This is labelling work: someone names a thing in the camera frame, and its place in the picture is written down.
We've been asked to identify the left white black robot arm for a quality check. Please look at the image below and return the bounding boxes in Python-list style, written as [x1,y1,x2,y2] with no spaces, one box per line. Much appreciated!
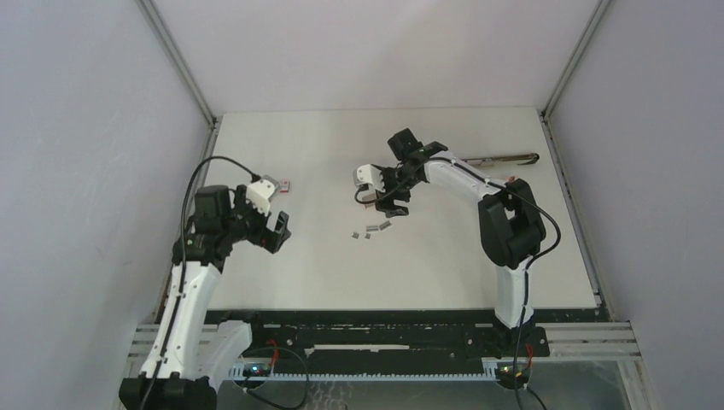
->
[119,177,291,409]

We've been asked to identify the white slotted cable duct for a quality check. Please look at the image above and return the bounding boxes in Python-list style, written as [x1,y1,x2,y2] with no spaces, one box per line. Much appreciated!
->
[225,361,499,381]

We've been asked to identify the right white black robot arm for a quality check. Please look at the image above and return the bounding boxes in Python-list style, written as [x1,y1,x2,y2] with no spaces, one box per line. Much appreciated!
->
[353,128,546,355]

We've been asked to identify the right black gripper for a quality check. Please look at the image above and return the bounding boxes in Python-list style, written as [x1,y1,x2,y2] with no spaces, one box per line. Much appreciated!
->
[374,167,420,218]

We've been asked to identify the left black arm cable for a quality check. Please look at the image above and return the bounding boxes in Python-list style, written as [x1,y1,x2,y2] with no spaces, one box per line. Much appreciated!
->
[138,155,262,410]

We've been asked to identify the aluminium frame rails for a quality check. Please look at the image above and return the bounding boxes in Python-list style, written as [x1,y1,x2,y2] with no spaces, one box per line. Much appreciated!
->
[126,321,643,363]

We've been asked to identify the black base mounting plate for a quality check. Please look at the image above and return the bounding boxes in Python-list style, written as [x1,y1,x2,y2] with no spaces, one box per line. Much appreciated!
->
[205,308,610,376]

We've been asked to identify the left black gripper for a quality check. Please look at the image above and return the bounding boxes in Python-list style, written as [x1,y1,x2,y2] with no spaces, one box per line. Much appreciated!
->
[222,185,289,253]

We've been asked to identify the right controller board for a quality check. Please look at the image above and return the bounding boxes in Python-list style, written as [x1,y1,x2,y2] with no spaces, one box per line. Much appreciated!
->
[495,365,528,380]

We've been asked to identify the left controller board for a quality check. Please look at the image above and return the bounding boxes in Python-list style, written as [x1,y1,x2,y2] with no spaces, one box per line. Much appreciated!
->
[242,364,273,378]

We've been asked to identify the black silver stapler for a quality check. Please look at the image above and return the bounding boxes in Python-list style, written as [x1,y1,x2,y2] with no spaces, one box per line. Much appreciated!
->
[462,153,540,168]

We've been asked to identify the red staple box tray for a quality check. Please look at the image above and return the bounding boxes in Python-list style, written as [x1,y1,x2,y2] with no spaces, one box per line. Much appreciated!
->
[361,193,377,208]

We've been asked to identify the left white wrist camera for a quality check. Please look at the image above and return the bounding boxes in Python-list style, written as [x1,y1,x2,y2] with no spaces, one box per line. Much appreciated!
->
[245,175,281,217]

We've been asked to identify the controller board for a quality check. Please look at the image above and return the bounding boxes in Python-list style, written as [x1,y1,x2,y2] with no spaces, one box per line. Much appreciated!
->
[495,365,528,380]
[242,364,273,378]

